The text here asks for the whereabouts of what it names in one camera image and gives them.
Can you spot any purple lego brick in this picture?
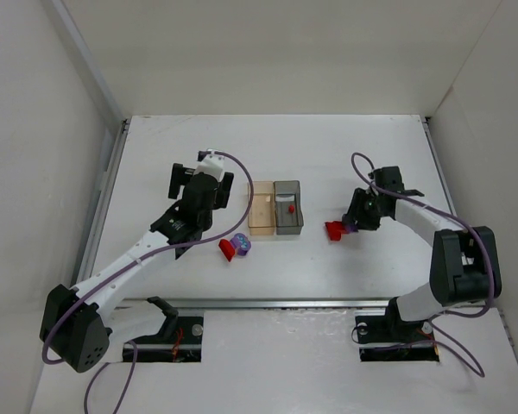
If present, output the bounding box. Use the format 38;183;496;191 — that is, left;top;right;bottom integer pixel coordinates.
345;224;358;234

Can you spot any red lego brick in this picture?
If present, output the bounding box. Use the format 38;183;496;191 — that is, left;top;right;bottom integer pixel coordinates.
218;239;237;262
325;221;349;242

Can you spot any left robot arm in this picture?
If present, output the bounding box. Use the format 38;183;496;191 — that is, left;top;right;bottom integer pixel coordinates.
40;151;234;373

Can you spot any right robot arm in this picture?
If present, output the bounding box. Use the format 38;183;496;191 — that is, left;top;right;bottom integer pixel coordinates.
342;166;502;343

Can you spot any amber transparent container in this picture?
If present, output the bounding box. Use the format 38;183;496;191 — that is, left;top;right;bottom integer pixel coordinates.
248;181;275;236

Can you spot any grey transparent container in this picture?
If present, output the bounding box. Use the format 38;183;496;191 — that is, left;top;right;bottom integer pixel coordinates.
274;180;304;235

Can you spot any purple round lego piece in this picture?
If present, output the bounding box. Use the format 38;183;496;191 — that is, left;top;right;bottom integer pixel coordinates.
231;233;251;256

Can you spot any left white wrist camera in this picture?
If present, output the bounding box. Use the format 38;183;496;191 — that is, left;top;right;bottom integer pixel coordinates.
193;149;224;182

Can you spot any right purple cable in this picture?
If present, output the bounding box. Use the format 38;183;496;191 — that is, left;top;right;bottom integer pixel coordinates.
351;151;502;379

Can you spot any purple cable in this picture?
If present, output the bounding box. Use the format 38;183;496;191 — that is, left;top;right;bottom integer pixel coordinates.
351;151;502;379
41;148;256;414

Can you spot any aluminium right edge rail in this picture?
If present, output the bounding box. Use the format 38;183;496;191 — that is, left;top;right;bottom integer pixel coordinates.
420;116;473;225

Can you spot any aluminium left frame post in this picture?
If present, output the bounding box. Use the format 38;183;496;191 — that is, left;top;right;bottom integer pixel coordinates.
41;0;125;132

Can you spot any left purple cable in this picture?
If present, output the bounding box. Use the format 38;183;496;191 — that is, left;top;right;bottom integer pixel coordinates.
41;148;256;414

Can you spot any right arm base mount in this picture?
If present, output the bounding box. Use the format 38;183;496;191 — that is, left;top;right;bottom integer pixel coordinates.
352;310;439;362

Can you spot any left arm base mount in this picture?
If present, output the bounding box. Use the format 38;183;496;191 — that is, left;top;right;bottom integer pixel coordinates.
134;297;204;363

